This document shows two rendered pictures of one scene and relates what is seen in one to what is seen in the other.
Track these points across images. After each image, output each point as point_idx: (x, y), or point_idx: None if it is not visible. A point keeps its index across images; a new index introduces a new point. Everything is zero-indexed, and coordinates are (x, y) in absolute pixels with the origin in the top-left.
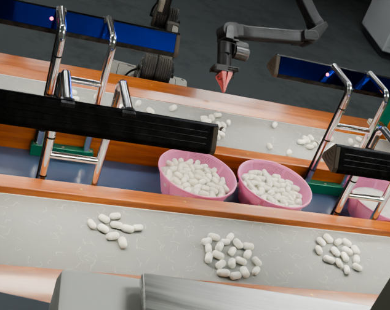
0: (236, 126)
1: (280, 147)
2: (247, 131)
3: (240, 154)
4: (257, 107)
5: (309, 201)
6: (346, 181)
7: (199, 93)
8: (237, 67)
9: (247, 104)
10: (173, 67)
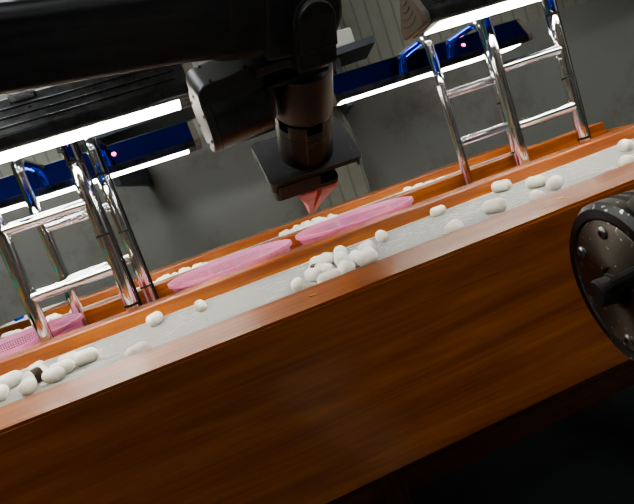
0: (274, 300)
1: (166, 326)
2: (244, 307)
3: (280, 254)
4: (172, 344)
5: (185, 273)
6: None
7: (401, 262)
8: (259, 143)
9: (212, 329)
10: (629, 271)
